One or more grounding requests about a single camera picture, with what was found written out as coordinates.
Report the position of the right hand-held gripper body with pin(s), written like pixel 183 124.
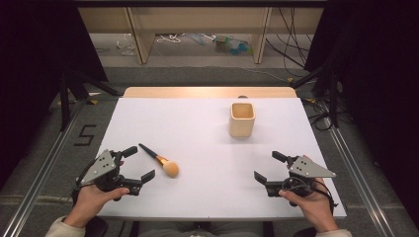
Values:
pixel 309 169

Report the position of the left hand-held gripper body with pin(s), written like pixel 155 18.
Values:
pixel 100 168

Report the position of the person's right hand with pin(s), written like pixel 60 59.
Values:
pixel 313 205

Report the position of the person's left hand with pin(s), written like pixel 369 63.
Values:
pixel 89 202

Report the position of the beige square cup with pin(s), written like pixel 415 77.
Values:
pixel 242 126

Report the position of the white table board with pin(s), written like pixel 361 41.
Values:
pixel 210 158

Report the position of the black metal stand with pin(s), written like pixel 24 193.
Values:
pixel 64 98
pixel 333 98

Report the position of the person's grey trousers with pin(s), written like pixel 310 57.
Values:
pixel 201 229

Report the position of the wooden table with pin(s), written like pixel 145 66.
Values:
pixel 204 92

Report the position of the clear plastic bottle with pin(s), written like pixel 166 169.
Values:
pixel 127 44

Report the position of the black curtain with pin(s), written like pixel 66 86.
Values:
pixel 378 82
pixel 33 65

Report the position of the colourful plastic bag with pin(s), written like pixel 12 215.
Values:
pixel 232 45

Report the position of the wooden shelf unit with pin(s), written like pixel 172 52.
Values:
pixel 197 19

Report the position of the aluminium floor rail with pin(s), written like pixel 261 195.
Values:
pixel 359 184
pixel 36 191

